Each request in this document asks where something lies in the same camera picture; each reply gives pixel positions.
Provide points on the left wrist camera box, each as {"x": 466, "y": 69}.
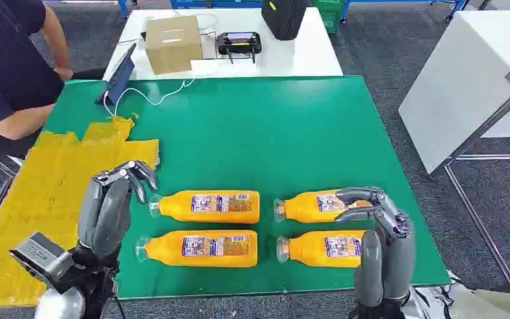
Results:
{"x": 41, "y": 257}

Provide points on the brown cardboard box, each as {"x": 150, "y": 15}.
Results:
{"x": 171, "y": 46}

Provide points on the metal table leg frame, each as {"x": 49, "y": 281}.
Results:
{"x": 479, "y": 224}

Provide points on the green mat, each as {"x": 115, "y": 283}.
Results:
{"x": 259, "y": 141}

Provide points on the large white table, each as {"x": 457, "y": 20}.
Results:
{"x": 461, "y": 83}

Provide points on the blue metal frame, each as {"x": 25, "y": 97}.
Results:
{"x": 123, "y": 6}

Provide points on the dark blue tablet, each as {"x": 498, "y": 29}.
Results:
{"x": 121, "y": 77}

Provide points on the person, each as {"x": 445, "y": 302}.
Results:
{"x": 8, "y": 61}

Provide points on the yellow sheet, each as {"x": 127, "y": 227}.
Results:
{"x": 39, "y": 193}

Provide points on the black handheld controller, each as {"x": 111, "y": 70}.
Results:
{"x": 239, "y": 43}

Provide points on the person's left hand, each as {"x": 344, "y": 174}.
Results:
{"x": 64, "y": 73}

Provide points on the white sneaker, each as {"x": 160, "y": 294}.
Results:
{"x": 435, "y": 295}

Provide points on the person's leg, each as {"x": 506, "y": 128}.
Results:
{"x": 492, "y": 306}

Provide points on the orange drink bottle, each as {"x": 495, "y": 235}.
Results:
{"x": 307, "y": 251}
{"x": 162, "y": 253}
{"x": 301, "y": 209}
{"x": 211, "y": 215}

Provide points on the black bag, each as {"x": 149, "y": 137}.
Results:
{"x": 283, "y": 17}

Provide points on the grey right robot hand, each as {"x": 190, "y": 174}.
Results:
{"x": 395, "y": 259}

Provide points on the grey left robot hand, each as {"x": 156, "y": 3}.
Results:
{"x": 107, "y": 220}

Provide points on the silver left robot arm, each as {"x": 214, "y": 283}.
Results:
{"x": 59, "y": 306}

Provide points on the green crate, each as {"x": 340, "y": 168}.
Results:
{"x": 327, "y": 17}

